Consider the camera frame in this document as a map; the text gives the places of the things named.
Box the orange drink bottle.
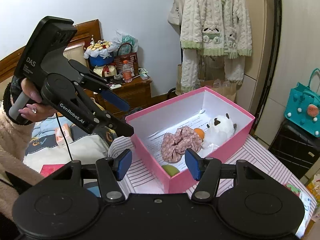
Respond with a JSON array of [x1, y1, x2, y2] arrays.
[[122, 60, 132, 82]]

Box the teal felt tote bag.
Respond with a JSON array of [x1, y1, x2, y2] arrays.
[[284, 68, 320, 138]]

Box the pink floral scrunchie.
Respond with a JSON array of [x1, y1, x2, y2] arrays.
[[161, 126, 202, 163]]

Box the plaid handbag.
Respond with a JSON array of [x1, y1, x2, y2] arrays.
[[114, 43, 139, 76]]

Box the black suitcase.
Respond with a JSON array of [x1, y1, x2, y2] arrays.
[[269, 119, 319, 179]]

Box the person's left hand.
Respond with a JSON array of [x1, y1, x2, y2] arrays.
[[19, 78, 57, 122]]

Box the wooden nightstand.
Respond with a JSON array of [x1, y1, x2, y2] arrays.
[[0, 18, 153, 120]]

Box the red strawberry plush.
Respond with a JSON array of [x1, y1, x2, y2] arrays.
[[285, 183, 301, 197]]

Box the beige wardrobe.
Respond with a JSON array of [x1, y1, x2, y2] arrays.
[[237, 0, 319, 147]]

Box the brown paper bag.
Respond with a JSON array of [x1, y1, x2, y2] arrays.
[[174, 64, 237, 102]]

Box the green round plush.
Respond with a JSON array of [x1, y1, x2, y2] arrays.
[[162, 165, 180, 177]]

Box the black clothes rack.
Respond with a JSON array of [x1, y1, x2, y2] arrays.
[[255, 0, 282, 118]]

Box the pink storage box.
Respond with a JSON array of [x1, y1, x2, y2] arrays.
[[126, 87, 254, 193]]

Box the white panda plush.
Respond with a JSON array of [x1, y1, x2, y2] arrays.
[[202, 113, 237, 148]]

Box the blue tissue pack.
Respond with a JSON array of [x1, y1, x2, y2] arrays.
[[296, 191, 315, 239]]

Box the white fluffy cardigan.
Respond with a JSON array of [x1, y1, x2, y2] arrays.
[[180, 0, 253, 93]]

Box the canvas tote bag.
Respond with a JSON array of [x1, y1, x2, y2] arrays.
[[168, 0, 185, 26]]

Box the orange ball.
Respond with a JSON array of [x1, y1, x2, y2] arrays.
[[194, 128, 205, 140]]

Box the flower bouquet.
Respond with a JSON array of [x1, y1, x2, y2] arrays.
[[84, 35, 117, 77]]

